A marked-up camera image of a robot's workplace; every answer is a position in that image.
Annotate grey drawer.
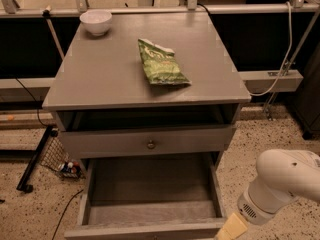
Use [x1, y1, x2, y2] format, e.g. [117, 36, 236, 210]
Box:
[65, 153, 226, 240]
[59, 125, 235, 159]

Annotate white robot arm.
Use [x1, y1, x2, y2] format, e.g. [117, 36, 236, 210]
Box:
[214, 149, 320, 240]

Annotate grey wooden drawer cabinet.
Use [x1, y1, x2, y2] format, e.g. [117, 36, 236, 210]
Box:
[42, 11, 252, 172]

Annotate grey top drawer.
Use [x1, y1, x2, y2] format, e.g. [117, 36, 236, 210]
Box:
[59, 125, 235, 159]

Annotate dark side cabinet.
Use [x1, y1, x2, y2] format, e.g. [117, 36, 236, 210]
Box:
[290, 44, 320, 140]

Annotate green chip bag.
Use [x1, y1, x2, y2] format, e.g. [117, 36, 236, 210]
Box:
[138, 38, 191, 85]

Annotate black metal bar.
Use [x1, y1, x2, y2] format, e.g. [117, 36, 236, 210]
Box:
[16, 126, 53, 193]

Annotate white ceramic bowl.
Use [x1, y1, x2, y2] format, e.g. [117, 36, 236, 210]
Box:
[80, 9, 112, 36]

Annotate black floor cable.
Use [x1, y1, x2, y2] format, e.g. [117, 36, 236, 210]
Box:
[51, 189, 85, 240]

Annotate wire mesh basket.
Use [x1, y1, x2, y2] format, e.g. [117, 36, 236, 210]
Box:
[40, 137, 82, 178]

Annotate white cable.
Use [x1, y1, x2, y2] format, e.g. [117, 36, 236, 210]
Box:
[248, 1, 294, 97]

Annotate grey metal rail frame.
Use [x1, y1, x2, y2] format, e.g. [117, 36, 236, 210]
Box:
[0, 0, 320, 18]

